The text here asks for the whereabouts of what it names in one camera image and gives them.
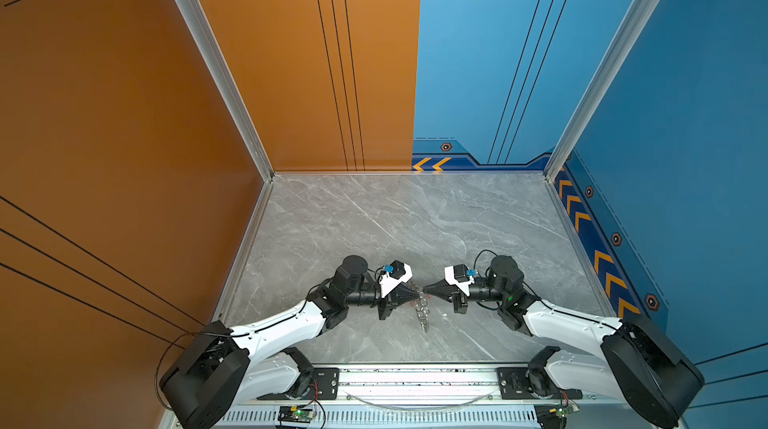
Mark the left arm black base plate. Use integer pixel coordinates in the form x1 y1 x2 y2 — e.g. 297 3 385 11
258 367 340 402

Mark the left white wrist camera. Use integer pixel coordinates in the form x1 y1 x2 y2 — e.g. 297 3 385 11
376 260 413 298

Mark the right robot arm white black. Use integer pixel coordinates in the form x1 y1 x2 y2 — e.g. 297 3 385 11
423 255 705 428

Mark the left corner aluminium post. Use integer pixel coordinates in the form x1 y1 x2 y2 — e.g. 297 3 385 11
174 0 275 183

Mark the right green circuit board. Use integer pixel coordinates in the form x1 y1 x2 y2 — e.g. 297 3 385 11
534 402 580 429

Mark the corner aluminium post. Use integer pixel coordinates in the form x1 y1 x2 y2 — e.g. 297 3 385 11
174 0 275 183
543 0 661 183

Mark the clear cable on rail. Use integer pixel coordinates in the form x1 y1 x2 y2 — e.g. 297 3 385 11
347 392 490 412

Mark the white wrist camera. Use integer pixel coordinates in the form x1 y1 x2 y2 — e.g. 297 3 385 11
376 260 413 298
444 264 477 297

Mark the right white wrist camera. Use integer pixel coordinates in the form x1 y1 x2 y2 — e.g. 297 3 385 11
444 264 477 297

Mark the left green circuit board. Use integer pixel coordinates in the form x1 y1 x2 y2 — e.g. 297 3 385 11
276 406 317 428

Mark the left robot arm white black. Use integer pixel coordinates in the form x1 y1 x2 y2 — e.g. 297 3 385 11
155 255 419 428

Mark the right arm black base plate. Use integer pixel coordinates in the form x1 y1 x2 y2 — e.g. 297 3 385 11
496 366 583 400

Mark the green circuit board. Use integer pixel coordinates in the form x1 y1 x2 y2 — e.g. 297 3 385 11
534 402 580 429
276 406 317 428

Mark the right corner aluminium post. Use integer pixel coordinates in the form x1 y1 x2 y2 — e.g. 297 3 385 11
543 0 661 183

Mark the aluminium front rail frame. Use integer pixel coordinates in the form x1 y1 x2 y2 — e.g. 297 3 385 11
211 363 651 428

